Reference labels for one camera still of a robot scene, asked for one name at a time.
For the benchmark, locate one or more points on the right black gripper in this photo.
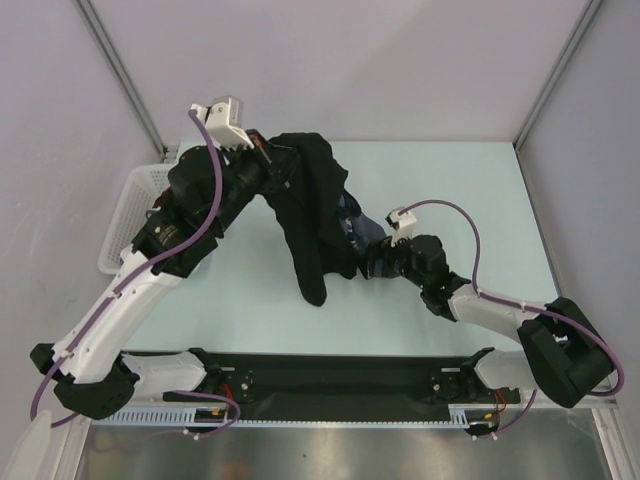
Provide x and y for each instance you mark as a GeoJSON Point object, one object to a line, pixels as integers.
{"type": "Point", "coordinates": [382, 249]}

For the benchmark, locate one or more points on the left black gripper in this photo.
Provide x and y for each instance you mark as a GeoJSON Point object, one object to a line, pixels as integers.
{"type": "Point", "coordinates": [261, 154]}

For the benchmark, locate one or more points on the black tank top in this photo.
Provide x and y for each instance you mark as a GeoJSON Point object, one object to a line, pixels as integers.
{"type": "Point", "coordinates": [307, 212]}

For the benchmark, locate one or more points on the blue printed tank top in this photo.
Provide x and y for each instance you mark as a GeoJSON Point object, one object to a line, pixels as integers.
{"type": "Point", "coordinates": [358, 228]}

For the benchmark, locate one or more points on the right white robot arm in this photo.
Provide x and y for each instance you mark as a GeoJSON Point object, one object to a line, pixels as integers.
{"type": "Point", "coordinates": [563, 354]}

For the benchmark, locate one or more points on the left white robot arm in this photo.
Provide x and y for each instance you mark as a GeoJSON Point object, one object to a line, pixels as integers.
{"type": "Point", "coordinates": [209, 186]}

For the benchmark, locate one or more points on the white plastic laundry basket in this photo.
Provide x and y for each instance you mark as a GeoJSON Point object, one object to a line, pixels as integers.
{"type": "Point", "coordinates": [142, 187]}

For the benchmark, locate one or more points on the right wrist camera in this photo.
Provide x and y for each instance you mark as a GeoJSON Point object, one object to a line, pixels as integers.
{"type": "Point", "coordinates": [403, 223]}

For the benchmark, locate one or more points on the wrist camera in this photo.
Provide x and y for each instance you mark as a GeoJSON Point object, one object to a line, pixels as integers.
{"type": "Point", "coordinates": [222, 122]}
{"type": "Point", "coordinates": [403, 223]}

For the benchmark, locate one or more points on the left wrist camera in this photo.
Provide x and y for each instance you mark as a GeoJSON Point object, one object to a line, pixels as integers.
{"type": "Point", "coordinates": [222, 122]}

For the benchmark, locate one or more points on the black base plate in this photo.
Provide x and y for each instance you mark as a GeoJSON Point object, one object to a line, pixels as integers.
{"type": "Point", "coordinates": [305, 387]}

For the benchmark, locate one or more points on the slotted cable duct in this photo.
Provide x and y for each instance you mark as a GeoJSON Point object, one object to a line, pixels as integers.
{"type": "Point", "coordinates": [210, 417]}

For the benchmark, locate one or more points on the left aluminium frame post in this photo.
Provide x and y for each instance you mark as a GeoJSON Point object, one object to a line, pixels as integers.
{"type": "Point", "coordinates": [113, 60]}

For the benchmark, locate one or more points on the aluminium frame post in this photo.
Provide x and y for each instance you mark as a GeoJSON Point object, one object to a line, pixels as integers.
{"type": "Point", "coordinates": [113, 60]}
{"type": "Point", "coordinates": [575, 40]}

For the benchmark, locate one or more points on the right aluminium frame post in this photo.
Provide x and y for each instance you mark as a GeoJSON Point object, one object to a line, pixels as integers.
{"type": "Point", "coordinates": [575, 40]}

